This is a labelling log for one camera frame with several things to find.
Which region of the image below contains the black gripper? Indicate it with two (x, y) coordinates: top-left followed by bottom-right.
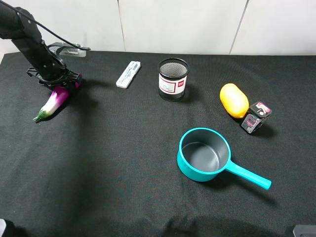
(21, 40), (82, 96)

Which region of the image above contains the purple toy eggplant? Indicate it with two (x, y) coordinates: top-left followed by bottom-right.
(33, 85), (71, 122)

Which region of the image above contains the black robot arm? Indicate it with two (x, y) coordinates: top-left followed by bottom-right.
(0, 1), (82, 94)

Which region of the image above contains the white plastic pen case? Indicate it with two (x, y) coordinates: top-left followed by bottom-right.
(116, 61), (141, 89)

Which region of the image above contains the black table cloth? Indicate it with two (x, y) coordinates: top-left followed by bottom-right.
(0, 51), (316, 237)

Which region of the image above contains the black mesh pen holder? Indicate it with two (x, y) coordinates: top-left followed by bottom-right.
(158, 57), (190, 102)

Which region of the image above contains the teal toy saucepan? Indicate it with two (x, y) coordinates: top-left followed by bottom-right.
(177, 127), (272, 190)

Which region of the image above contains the yellow toy mango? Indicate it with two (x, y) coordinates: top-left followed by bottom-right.
(220, 83), (249, 119)

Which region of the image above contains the small black clip box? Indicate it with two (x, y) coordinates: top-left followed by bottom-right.
(240, 101), (272, 134)

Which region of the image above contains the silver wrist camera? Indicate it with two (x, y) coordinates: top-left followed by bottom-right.
(48, 42), (86, 57)

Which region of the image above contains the black cable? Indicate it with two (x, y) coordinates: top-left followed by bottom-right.
(9, 6), (91, 51)

